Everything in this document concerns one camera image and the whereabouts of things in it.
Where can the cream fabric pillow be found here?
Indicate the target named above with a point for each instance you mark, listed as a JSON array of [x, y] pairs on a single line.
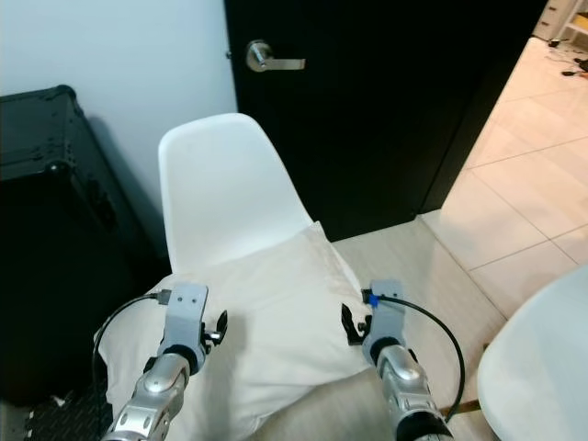
[[276, 294]]

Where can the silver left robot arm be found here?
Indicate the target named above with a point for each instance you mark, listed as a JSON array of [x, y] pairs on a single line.
[[156, 395]]

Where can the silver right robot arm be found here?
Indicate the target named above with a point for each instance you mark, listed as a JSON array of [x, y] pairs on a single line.
[[404, 386]]

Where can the white plastic shell chair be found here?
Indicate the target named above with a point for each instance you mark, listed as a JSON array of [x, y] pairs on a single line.
[[225, 188], [542, 367]]

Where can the tan fabric cushion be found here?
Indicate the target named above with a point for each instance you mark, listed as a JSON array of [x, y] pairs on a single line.
[[322, 409]]

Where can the black diamond plate mat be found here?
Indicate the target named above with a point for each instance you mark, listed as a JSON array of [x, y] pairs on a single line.
[[69, 423]]

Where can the black flight case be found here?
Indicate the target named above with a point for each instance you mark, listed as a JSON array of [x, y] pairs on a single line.
[[55, 239]]

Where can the black door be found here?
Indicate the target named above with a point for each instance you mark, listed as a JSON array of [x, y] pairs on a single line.
[[386, 110]]

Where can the black clutter on floor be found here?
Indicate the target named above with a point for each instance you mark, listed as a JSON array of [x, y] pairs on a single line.
[[581, 64]]

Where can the white shelf unit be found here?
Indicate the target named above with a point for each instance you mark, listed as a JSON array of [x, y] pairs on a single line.
[[565, 16]]

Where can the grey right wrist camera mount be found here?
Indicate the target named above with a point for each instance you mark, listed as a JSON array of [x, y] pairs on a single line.
[[386, 317]]

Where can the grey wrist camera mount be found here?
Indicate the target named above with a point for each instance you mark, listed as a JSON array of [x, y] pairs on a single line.
[[386, 317], [186, 312]]

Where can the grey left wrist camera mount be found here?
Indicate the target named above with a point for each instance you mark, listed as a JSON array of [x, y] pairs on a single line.
[[186, 312]]

